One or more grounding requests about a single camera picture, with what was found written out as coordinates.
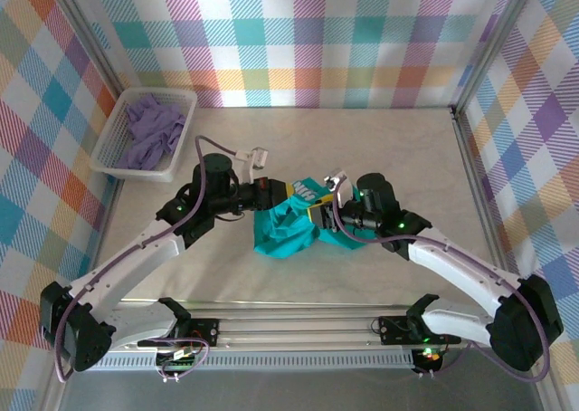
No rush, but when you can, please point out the teal t-shirt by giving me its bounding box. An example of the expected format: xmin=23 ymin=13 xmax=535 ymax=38
xmin=252 ymin=175 xmax=370 ymax=261

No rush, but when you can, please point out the purple cloth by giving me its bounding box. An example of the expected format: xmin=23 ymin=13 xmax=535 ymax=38
xmin=118 ymin=92 xmax=187 ymax=171

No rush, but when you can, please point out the white plastic mesh basket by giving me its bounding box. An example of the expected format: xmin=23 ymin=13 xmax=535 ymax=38
xmin=89 ymin=86 xmax=199 ymax=184

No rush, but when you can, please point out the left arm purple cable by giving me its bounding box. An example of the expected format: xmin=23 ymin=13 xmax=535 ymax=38
xmin=54 ymin=134 xmax=241 ymax=383

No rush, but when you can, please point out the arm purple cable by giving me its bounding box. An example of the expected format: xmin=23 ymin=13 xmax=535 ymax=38
xmin=332 ymin=186 xmax=552 ymax=383
xmin=54 ymin=134 xmax=241 ymax=383

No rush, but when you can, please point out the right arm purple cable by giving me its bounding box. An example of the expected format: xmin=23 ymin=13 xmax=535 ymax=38
xmin=332 ymin=186 xmax=552 ymax=383

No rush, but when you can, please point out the aluminium table edge rail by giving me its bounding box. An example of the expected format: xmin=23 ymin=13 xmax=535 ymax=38
xmin=451 ymin=106 xmax=521 ymax=281
xmin=79 ymin=175 xmax=123 ymax=315

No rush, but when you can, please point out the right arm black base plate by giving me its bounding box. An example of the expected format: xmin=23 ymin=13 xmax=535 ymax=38
xmin=377 ymin=315 xmax=462 ymax=345

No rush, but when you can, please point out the aluminium mounting rail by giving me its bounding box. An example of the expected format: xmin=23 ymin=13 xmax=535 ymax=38
xmin=50 ymin=292 xmax=548 ymax=354

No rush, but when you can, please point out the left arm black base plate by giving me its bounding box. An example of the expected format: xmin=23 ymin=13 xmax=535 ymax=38
xmin=183 ymin=318 xmax=221 ymax=347

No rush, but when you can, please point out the slotted grey cable duct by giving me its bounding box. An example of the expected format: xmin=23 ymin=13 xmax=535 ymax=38
xmin=71 ymin=355 xmax=416 ymax=370

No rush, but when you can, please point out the aluminium corner post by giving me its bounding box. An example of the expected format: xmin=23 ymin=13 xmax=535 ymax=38
xmin=455 ymin=0 xmax=542 ymax=109
xmin=52 ymin=0 xmax=124 ymax=96

